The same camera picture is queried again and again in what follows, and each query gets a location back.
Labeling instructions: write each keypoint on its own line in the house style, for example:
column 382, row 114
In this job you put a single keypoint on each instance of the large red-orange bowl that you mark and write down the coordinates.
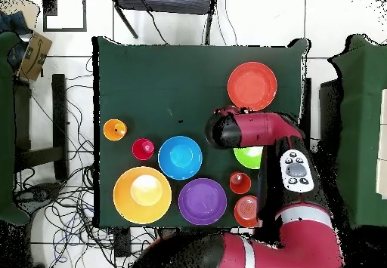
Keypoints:
column 252, row 86

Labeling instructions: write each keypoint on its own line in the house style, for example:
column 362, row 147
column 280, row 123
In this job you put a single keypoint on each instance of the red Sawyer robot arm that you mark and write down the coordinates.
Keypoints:
column 266, row 129

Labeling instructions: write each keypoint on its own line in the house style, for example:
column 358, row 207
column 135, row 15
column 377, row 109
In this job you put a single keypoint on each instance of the green bowl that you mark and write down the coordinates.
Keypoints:
column 248, row 157

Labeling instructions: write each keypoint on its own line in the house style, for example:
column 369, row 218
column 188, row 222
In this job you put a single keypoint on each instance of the blue bowl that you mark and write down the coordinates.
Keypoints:
column 180, row 156

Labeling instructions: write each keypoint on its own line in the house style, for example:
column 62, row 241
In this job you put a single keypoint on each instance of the dark green tablecloth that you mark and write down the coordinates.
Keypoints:
column 166, row 83

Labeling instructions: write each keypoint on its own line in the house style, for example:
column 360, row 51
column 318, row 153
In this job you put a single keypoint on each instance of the small red cup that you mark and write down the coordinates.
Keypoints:
column 240, row 183

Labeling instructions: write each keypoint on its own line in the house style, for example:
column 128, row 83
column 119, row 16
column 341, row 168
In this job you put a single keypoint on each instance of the black stand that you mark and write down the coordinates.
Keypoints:
column 59, row 114
column 306, row 99

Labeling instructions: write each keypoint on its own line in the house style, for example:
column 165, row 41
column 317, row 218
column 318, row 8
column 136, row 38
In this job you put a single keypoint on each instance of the purple bowl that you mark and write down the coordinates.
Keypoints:
column 202, row 201

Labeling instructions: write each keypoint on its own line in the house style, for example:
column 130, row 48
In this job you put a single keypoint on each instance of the crimson cup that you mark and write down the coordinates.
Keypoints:
column 140, row 150

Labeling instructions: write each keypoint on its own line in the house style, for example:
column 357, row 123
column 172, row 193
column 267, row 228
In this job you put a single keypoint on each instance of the wide red cup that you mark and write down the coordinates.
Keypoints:
column 246, row 212

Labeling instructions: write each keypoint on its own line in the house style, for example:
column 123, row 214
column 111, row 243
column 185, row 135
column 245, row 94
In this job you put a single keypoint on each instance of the orange cup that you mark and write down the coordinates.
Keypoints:
column 112, row 129

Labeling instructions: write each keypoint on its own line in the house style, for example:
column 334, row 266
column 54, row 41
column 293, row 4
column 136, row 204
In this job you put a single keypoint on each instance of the black folding chair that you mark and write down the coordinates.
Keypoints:
column 166, row 4

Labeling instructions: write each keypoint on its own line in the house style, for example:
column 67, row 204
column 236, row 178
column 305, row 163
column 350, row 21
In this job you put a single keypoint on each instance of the green cloth side table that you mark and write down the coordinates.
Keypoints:
column 362, row 129
column 6, row 129

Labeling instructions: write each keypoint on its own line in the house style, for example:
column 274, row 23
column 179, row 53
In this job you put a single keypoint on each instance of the large orange bowl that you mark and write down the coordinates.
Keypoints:
column 127, row 201

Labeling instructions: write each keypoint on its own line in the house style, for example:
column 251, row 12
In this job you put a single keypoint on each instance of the black power strip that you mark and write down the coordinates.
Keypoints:
column 122, row 242

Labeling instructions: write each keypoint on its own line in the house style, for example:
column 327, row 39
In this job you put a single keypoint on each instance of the cardboard box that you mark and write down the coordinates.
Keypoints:
column 34, row 58

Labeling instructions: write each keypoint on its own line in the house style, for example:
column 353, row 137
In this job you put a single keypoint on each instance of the blue cloth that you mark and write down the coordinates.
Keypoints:
column 12, row 22

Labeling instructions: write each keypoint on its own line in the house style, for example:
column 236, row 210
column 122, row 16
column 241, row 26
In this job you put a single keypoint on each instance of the black square frame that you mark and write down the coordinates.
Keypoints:
column 65, row 29

